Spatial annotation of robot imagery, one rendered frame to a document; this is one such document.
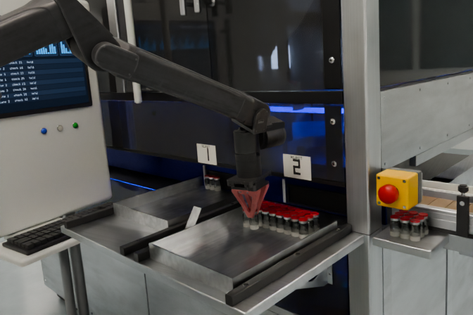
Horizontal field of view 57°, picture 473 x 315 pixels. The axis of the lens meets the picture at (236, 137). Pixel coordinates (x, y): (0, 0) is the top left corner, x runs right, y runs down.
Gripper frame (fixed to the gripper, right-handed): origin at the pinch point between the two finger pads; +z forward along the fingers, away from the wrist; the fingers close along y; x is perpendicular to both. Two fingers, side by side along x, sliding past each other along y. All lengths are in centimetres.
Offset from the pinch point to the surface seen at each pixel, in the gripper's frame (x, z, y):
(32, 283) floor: 203, 93, 67
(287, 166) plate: -2.7, -7.4, 15.2
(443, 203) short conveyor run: -38.2, 1.9, 23.3
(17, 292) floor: 202, 93, 56
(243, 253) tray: -2.1, 5.9, -8.9
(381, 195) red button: -28.3, -5.0, 5.4
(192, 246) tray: 10.8, 5.7, -10.0
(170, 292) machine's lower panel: 54, 47, 29
